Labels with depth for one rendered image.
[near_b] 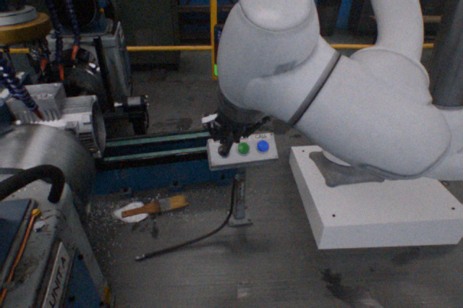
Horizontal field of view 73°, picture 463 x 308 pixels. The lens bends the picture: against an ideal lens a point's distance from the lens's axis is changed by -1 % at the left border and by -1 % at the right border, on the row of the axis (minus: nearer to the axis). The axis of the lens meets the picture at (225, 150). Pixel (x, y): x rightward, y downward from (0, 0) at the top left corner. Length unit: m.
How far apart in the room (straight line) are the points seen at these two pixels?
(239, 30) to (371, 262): 0.75
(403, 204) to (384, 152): 0.63
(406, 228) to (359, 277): 0.18
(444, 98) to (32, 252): 0.83
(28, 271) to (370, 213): 0.77
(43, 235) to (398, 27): 0.55
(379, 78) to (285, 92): 0.10
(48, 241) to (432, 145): 0.49
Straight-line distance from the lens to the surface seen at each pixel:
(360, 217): 0.91
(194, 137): 1.09
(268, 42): 0.32
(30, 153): 0.71
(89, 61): 1.19
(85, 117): 0.95
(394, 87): 0.38
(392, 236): 0.97
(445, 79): 0.83
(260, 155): 0.78
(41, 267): 0.49
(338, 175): 1.00
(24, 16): 0.91
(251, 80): 0.35
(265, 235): 0.93
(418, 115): 0.38
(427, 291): 0.96
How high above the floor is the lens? 1.51
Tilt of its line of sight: 36 degrees down
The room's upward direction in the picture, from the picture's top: straight up
